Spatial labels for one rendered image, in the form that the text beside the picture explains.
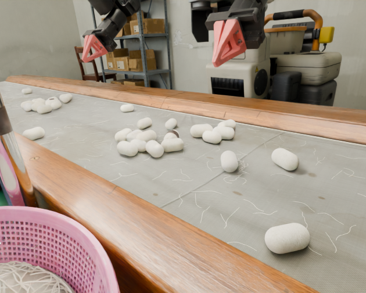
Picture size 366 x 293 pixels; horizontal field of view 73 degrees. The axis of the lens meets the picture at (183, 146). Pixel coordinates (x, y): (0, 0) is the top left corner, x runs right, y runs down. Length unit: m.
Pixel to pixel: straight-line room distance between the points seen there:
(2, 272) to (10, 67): 5.11
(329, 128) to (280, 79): 0.65
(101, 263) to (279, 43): 1.23
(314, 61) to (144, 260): 1.11
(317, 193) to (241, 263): 0.15
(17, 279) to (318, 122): 0.44
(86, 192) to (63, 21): 5.41
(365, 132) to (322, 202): 0.19
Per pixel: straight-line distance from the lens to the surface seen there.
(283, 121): 0.47
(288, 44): 1.29
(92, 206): 0.24
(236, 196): 0.27
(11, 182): 0.27
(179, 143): 0.36
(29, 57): 5.38
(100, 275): 0.18
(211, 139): 0.39
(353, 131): 0.45
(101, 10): 0.89
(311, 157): 0.37
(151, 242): 0.19
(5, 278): 0.26
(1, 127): 0.25
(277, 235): 0.21
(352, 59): 2.35
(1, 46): 5.31
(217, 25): 0.50
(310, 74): 1.21
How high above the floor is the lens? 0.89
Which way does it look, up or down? 23 degrees down
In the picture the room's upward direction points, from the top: 3 degrees counter-clockwise
